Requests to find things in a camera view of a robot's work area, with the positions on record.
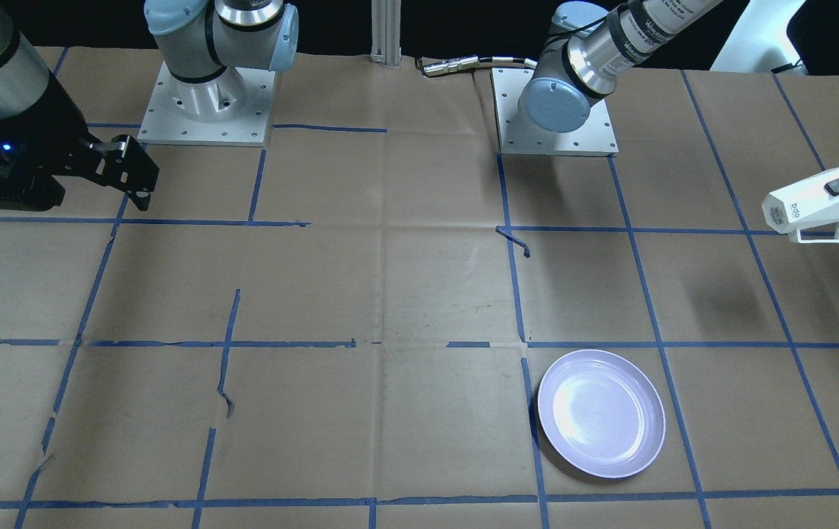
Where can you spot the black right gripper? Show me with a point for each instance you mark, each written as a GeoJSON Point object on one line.
{"type": "Point", "coordinates": [54, 132]}

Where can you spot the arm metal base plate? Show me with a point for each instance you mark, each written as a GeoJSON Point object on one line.
{"type": "Point", "coordinates": [546, 116]}
{"type": "Point", "coordinates": [233, 109]}

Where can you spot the lavender round plate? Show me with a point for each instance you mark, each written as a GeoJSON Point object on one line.
{"type": "Point", "coordinates": [601, 414]}

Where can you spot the white angular cup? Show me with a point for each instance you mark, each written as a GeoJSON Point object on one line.
{"type": "Point", "coordinates": [806, 211]}

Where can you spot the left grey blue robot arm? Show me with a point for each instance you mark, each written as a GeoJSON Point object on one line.
{"type": "Point", "coordinates": [579, 65]}

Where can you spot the aluminium frame post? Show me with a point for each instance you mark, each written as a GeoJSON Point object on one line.
{"type": "Point", "coordinates": [385, 33]}

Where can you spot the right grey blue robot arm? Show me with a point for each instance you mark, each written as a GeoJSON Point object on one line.
{"type": "Point", "coordinates": [205, 44]}

